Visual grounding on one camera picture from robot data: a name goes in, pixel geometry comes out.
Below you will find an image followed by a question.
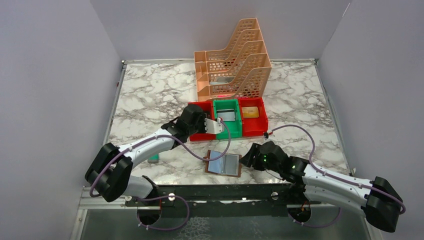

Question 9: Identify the grey card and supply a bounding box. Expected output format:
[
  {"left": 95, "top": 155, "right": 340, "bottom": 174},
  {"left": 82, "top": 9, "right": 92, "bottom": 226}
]
[{"left": 221, "top": 154, "right": 239, "bottom": 176}]

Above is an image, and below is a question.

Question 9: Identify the red bin with black card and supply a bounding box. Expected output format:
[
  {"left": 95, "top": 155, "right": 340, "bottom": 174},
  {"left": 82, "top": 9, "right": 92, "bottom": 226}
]
[{"left": 188, "top": 101, "right": 216, "bottom": 142}]

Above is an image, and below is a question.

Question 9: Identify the brown leather card holder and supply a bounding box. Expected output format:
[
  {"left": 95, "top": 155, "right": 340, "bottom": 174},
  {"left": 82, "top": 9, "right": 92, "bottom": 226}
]
[{"left": 204, "top": 153, "right": 242, "bottom": 178}]

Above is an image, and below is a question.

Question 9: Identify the red bin with gold card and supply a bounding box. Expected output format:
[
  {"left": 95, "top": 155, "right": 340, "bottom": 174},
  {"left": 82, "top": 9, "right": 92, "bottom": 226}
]
[{"left": 238, "top": 97, "right": 269, "bottom": 138}]

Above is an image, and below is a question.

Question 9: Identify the green plastic bin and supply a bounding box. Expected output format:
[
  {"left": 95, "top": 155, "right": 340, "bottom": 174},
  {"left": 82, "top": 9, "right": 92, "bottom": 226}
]
[{"left": 213, "top": 99, "right": 242, "bottom": 139}]

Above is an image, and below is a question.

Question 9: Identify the peach plastic file organizer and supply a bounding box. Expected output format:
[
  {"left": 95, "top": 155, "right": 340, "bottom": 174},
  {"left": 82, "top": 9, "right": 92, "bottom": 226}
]
[{"left": 194, "top": 18, "right": 272, "bottom": 102}]

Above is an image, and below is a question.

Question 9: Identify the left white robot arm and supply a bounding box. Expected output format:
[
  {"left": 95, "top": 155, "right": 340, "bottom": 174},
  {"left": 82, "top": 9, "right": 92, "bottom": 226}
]
[{"left": 84, "top": 104, "right": 208, "bottom": 206}]

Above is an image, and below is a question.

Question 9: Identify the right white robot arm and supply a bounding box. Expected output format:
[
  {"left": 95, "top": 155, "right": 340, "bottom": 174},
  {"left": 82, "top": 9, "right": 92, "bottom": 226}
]
[{"left": 239, "top": 141, "right": 403, "bottom": 233}]

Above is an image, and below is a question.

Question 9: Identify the silver card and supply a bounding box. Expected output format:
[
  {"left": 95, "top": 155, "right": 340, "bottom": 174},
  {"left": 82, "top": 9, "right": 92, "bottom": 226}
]
[{"left": 216, "top": 109, "right": 236, "bottom": 122}]

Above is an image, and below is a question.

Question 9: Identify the gold card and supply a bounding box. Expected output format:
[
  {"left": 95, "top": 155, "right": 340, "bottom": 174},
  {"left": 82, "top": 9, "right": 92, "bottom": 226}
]
[{"left": 241, "top": 106, "right": 260, "bottom": 119}]

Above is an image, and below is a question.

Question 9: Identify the green eraser block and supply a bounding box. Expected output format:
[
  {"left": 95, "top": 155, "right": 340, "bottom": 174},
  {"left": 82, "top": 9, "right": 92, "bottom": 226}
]
[{"left": 147, "top": 154, "right": 160, "bottom": 164}]

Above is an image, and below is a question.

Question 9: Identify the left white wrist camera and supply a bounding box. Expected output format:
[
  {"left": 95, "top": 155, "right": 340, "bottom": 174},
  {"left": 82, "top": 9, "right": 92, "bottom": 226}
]
[{"left": 204, "top": 118, "right": 225, "bottom": 135}]

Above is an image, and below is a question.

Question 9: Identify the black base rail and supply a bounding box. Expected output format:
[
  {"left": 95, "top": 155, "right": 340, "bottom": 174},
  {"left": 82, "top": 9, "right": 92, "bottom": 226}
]
[{"left": 125, "top": 183, "right": 314, "bottom": 218}]

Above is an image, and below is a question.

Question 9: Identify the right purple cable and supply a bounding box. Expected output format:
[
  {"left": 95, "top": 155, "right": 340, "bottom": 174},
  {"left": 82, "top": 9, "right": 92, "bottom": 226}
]
[{"left": 263, "top": 124, "right": 407, "bottom": 229}]

